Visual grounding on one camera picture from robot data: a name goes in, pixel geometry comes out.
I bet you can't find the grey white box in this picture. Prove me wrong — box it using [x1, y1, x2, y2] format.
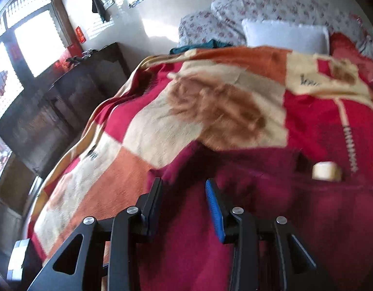
[6, 239, 31, 282]

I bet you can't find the window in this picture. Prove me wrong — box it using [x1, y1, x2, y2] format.
[0, 0, 72, 122]

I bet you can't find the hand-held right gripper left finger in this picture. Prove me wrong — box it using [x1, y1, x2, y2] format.
[27, 177, 163, 291]

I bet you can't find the grey floral pillow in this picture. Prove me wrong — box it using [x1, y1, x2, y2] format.
[211, 0, 373, 64]

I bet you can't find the teal cloth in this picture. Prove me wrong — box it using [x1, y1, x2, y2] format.
[169, 39, 232, 56]

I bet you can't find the red cushion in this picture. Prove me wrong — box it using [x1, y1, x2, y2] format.
[329, 32, 373, 93]

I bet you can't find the patchwork printed blanket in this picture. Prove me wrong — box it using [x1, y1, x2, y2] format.
[27, 45, 373, 267]

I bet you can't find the white pillow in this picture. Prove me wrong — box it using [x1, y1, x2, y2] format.
[242, 19, 330, 56]

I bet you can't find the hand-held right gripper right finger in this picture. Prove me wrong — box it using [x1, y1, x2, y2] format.
[205, 179, 335, 291]

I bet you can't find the small floral pillow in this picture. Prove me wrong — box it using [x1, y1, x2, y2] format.
[178, 10, 248, 49]

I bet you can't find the red box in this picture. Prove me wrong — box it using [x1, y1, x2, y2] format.
[55, 45, 83, 70]

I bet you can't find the dark clutter on cabinet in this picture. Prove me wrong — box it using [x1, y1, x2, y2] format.
[65, 48, 97, 67]

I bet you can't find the maroon sweater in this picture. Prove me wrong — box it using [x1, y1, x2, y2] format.
[138, 144, 373, 291]

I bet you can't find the dark wooden cabinet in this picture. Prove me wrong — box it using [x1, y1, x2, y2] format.
[0, 42, 131, 182]

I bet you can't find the dark hanging cloth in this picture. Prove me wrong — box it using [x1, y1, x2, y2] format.
[91, 0, 110, 23]

